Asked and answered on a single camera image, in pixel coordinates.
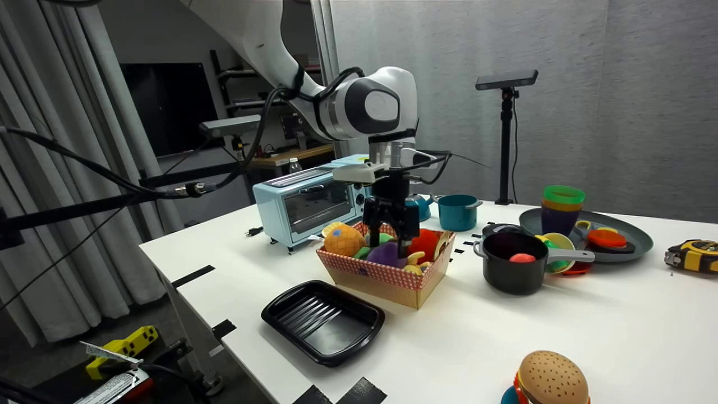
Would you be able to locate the wicker basket with toy food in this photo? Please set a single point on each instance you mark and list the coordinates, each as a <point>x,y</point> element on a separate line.
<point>381,282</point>

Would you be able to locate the black metal rail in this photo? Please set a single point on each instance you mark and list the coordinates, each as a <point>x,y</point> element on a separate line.
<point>74,209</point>

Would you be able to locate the dark background shelf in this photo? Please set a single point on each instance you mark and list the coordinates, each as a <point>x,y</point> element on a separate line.
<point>236,92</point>

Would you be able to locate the orange toy food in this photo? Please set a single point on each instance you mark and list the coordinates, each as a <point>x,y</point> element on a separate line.
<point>607,238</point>

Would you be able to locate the teal toy pot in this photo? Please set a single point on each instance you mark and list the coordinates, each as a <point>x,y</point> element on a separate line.
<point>455,215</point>

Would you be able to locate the yellow plush banana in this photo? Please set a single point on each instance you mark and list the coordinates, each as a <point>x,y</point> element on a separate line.
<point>416,264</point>

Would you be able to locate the light blue toy oven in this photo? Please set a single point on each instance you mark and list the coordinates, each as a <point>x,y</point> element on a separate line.
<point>306,206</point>

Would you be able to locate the large red plush fruit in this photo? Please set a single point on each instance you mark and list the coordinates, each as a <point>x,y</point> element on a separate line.
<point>426,244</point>

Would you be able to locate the yellow black hand tool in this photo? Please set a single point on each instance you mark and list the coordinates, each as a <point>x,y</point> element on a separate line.
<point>125,349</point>

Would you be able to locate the red toy food piece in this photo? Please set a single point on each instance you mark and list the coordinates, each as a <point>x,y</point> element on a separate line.
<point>522,259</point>

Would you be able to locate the teal toy kettle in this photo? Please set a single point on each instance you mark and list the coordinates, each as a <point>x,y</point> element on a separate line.
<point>425,208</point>

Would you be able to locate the green plush fruit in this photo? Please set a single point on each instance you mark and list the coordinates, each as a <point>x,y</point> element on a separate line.
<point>385,238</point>

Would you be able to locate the yellow orange plush fruit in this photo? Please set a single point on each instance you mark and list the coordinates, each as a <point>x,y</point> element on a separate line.
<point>343,238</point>

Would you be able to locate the black ridged tray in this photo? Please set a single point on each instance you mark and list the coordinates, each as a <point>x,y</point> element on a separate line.
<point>321,322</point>

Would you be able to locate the toy burger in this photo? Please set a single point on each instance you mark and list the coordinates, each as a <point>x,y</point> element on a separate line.
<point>553,377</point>

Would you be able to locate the red toy plate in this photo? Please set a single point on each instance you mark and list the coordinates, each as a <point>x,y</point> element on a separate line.
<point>577,271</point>

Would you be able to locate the light grey backdrop curtain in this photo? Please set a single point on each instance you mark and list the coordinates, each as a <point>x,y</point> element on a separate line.
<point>614,114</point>

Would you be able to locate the dark grey round plate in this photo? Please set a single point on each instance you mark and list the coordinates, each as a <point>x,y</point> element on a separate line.
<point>635,238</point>

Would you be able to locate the stacked colourful toy cups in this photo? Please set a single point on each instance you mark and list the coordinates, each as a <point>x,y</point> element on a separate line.
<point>562,209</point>

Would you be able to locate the black tape strip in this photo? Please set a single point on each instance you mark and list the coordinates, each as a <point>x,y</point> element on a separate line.
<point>222,328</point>
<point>361,392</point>
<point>192,277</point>
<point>312,396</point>

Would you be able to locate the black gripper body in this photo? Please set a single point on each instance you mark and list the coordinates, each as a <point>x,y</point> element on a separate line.
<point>396,202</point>

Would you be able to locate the black tripod stand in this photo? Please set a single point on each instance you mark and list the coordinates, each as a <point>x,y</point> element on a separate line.
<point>508,136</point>

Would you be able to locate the silver red tool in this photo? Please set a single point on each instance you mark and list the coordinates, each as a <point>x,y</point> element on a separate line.
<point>119,387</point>

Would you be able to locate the green yellow toy plate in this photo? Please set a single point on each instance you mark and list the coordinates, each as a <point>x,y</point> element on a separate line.
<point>560,245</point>

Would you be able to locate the yellow black tape measure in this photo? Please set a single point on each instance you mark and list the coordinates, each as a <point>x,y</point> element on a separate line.
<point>696,257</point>

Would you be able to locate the grey camera bar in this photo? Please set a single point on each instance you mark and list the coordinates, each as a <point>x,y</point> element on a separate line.
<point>227,125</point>

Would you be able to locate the grey pleated curtain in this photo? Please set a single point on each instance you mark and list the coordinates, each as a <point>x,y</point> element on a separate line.
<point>45,90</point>

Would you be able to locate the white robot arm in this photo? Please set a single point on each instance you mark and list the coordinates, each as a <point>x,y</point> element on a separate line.
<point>254,31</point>

